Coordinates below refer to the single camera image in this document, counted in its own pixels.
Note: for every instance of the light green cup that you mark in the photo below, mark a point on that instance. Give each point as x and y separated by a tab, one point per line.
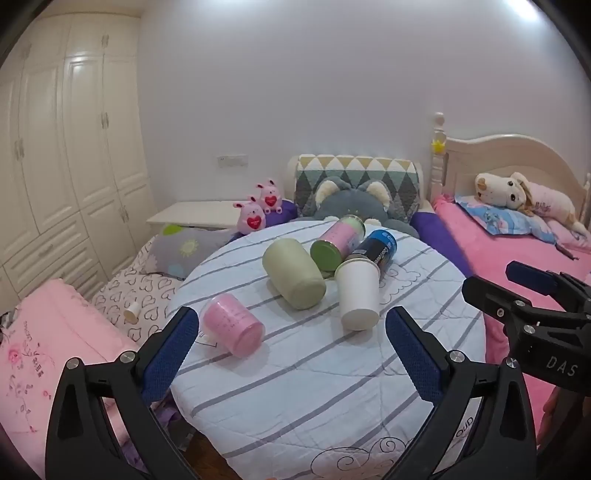
291	272

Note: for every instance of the pink cup with green lid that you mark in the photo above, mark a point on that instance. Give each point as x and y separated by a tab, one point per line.
339	237

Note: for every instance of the cream wooden headboard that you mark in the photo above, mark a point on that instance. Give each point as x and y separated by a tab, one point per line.
508	154

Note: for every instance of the small white cup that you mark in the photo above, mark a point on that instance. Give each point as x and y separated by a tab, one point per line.
132	313

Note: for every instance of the white and brown dog plush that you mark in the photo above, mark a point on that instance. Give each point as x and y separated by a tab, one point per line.
508	191

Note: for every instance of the heart print sheet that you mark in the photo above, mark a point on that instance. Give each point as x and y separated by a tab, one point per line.
147	295

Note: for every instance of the white wardrobe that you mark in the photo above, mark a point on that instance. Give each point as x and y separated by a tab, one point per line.
69	138

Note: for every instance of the diamond pattern cushion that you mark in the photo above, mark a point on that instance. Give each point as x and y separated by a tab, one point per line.
360	168

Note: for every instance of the pink bedsheet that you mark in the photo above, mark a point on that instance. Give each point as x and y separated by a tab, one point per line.
508	251

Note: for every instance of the purple blanket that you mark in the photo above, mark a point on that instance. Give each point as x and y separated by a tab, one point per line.
287	213
438	240

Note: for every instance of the white bedside table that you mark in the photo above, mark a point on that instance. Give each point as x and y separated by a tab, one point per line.
194	213

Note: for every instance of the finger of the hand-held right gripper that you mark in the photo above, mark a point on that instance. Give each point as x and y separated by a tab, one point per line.
494	295
531	273

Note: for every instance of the pink embroidered quilt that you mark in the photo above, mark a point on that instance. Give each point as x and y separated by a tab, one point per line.
46	332

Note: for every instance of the blue cartoon pillow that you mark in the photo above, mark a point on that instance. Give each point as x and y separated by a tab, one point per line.
489	217

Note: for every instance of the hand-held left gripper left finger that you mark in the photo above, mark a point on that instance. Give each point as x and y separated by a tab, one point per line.
170	357

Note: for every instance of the pink bunny plush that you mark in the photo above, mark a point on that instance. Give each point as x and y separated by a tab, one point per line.
270	198
250	219

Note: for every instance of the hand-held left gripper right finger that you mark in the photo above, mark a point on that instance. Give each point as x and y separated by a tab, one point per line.
415	357

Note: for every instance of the grey cat plush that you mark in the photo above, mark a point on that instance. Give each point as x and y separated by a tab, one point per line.
351	203

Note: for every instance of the grey flower pillow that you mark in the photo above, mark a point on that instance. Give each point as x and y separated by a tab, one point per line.
189	249

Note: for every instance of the blue and black cup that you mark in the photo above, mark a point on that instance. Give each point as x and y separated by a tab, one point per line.
378	247

